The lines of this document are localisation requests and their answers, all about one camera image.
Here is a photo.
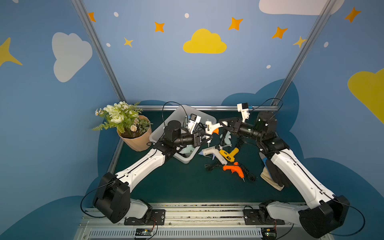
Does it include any white glue gun orange trigger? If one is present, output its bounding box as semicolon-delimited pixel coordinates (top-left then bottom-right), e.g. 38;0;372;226
205;121;223;135

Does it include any large white Greeler glue gun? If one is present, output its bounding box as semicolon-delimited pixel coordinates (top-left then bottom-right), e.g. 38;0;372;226
199;145;228;166

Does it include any small mint glue gun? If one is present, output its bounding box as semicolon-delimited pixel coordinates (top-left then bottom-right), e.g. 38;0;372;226
179;145;195;158

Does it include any yellow glue gun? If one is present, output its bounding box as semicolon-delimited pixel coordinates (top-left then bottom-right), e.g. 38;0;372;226
219;148;240;163

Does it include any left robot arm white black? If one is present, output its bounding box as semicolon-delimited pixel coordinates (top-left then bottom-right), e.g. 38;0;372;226
93;120;219;224

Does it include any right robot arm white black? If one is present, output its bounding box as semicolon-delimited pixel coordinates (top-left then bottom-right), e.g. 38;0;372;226
208;112;350;239

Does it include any white plastic storage box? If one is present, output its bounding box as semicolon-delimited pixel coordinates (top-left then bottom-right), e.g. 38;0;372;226
149;104;217;165

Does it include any beige work glove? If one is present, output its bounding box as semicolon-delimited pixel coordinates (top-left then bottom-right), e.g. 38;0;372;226
260;167;284;191

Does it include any artificial flower plant in pot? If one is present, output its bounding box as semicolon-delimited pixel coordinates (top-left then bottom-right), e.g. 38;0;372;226
93;102;152;152

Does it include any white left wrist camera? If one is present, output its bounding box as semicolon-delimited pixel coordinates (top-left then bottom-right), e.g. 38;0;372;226
187;114;201;134

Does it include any black coiled power cord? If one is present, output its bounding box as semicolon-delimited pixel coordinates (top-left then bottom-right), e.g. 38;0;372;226
204;161;223;172

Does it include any aluminium rail frame front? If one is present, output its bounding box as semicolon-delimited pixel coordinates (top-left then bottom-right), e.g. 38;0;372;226
74;202;335;240

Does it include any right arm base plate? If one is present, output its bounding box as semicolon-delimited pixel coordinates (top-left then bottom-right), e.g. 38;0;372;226
243;208;285;226

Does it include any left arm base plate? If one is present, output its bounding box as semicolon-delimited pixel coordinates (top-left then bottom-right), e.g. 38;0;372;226
124;209;166;226

